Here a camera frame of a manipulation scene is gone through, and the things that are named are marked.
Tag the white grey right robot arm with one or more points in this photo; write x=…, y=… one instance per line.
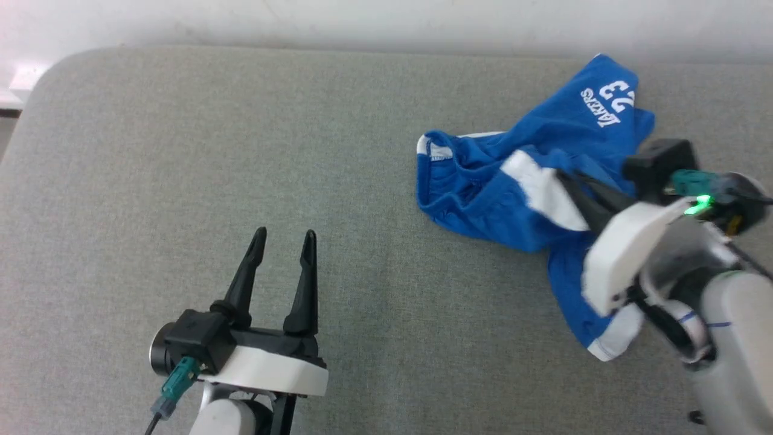
x=724, y=326

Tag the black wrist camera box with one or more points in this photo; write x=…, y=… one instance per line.
x=658, y=166
x=196, y=338

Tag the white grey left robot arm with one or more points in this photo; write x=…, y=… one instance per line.
x=232, y=417

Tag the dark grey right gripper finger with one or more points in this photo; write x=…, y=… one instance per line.
x=610, y=193
x=583, y=205

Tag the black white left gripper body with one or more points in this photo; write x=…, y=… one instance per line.
x=272, y=368

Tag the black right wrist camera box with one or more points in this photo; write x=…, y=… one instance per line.
x=658, y=166

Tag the blue basketball shorts white trim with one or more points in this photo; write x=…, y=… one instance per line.
x=483, y=187

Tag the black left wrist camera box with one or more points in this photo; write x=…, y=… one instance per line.
x=196, y=338

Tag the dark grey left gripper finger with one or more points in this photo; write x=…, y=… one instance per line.
x=305, y=290
x=244, y=278

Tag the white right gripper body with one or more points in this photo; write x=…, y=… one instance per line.
x=622, y=254

